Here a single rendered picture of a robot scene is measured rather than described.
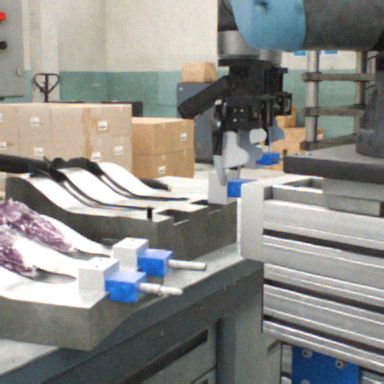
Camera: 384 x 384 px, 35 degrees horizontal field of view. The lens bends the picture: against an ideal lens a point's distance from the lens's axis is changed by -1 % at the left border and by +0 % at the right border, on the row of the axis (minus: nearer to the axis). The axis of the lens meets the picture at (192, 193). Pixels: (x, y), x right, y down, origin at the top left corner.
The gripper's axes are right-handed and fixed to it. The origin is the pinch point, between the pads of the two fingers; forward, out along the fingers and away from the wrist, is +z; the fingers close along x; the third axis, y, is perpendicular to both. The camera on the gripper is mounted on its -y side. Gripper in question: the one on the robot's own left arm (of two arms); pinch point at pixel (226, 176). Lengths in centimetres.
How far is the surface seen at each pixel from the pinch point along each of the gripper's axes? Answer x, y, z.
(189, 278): -12.7, -0.9, 15.1
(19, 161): 22, -67, 4
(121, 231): -12.3, -14.0, 8.8
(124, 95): 752, -503, 3
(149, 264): -25.5, -0.7, 9.2
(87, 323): -42.5, 0.8, 11.6
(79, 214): -11.0, -23.6, 7.0
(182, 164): 449, -240, 65
